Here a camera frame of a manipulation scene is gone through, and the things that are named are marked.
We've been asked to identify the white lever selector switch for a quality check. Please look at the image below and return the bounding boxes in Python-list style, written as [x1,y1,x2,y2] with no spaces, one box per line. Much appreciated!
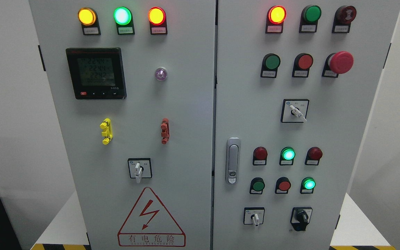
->
[127,158,153,183]

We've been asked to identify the orange red indicator light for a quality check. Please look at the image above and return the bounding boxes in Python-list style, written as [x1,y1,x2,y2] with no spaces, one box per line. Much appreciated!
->
[148,6,168,35]

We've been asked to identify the green lit indicator light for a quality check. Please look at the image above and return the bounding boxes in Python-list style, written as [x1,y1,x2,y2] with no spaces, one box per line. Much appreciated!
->
[113,6,135,35]

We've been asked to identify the red terminal clip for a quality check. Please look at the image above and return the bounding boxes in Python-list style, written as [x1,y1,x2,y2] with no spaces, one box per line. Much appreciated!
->
[160,118,170,144]

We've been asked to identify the small clear lamp bulb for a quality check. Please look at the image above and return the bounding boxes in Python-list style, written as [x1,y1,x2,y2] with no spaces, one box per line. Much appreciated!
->
[155,67,168,81]

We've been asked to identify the dark red indicator left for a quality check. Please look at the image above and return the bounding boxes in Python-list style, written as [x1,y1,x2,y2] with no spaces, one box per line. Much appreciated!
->
[252,146,268,166]

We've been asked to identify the dark red indicator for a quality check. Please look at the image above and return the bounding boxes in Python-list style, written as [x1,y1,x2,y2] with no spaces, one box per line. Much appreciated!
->
[305,146,323,166]
[252,146,268,166]

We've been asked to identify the grey left cabinet door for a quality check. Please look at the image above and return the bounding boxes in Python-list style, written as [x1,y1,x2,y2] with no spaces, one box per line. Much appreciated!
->
[29,0,216,250]

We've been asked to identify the grey cabinet door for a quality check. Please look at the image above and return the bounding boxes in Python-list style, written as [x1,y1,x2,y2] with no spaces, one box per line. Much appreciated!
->
[213,0,400,250]
[29,0,216,250]

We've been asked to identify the green lit indicator middle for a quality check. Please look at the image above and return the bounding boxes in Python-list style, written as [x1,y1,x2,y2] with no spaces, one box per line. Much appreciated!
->
[279,146,295,166]

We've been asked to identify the yellow terminal clip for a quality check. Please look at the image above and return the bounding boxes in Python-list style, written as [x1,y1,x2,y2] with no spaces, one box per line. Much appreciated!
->
[100,118,113,145]

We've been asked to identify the green push button second row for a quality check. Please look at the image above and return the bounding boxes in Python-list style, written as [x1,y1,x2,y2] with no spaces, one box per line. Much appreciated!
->
[260,53,281,78]

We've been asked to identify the red push button lower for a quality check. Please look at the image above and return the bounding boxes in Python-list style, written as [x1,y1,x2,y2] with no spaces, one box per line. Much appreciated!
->
[275,177,291,194]

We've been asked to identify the grey right cabinet door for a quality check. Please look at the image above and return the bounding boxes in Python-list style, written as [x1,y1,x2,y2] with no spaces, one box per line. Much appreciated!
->
[213,0,400,250]

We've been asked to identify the red electric danger warning sticker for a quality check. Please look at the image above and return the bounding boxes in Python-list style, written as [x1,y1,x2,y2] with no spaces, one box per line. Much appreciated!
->
[117,187,186,247]

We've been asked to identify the black digital power meter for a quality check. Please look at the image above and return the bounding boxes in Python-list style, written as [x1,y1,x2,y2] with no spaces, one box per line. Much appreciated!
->
[66,47,127,100]

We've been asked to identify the dark red indicator right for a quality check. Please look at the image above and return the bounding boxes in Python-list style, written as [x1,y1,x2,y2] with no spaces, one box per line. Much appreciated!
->
[305,146,323,166]

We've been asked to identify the red push button second row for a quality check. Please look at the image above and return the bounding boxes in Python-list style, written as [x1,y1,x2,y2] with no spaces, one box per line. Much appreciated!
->
[292,53,313,78]

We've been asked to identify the green lit push button lower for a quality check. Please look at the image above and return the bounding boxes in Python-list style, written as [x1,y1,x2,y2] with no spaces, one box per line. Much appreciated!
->
[300,177,316,194]

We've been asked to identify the red lit indicator right door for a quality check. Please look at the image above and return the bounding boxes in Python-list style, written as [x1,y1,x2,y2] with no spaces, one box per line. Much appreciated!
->
[265,5,287,34]

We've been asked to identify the red emergency stop mushroom button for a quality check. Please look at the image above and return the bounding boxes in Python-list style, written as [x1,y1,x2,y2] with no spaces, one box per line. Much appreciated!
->
[321,51,354,78]

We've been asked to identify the yellow indicator light top left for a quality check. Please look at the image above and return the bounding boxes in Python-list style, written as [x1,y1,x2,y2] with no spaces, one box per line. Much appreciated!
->
[78,7,101,35]

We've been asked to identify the green push button top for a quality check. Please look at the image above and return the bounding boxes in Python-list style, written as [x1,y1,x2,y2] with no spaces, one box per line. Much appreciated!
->
[299,5,322,33]

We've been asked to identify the dark red buzzer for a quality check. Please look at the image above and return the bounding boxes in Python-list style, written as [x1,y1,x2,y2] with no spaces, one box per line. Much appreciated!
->
[332,5,357,33]

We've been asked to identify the silver cabinet door handle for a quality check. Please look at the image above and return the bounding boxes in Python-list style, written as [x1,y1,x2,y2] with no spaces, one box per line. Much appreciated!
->
[225,137,240,185]

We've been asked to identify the white lever switch right door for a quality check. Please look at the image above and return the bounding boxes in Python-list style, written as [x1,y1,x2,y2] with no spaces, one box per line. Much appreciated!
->
[281,99,309,123]

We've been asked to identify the small white lever switch bottom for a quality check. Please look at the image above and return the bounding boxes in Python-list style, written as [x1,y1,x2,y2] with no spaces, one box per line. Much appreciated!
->
[243,207,265,227]

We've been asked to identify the black rotary knob switch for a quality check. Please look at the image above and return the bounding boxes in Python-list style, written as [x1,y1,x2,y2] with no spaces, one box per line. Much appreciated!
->
[290,207,313,231]

